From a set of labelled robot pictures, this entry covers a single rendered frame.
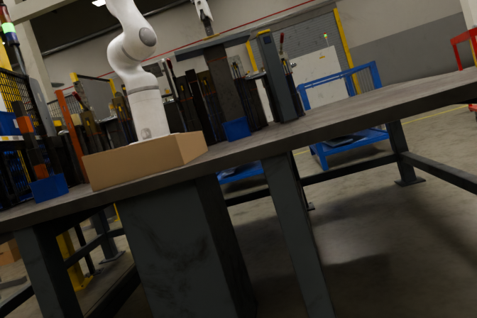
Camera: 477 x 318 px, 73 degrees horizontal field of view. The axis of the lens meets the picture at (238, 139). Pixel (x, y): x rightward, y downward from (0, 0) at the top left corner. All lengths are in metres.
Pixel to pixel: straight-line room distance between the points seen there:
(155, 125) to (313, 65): 8.62
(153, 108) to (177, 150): 0.26
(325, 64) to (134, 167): 8.87
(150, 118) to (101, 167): 0.25
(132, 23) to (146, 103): 0.28
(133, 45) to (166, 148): 0.41
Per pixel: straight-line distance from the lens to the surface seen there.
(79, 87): 1.84
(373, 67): 3.61
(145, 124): 1.21
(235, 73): 1.73
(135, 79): 1.24
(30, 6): 6.22
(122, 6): 1.31
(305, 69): 9.63
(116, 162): 1.09
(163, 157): 1.02
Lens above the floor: 0.78
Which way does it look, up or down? 3 degrees down
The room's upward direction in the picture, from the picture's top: 17 degrees counter-clockwise
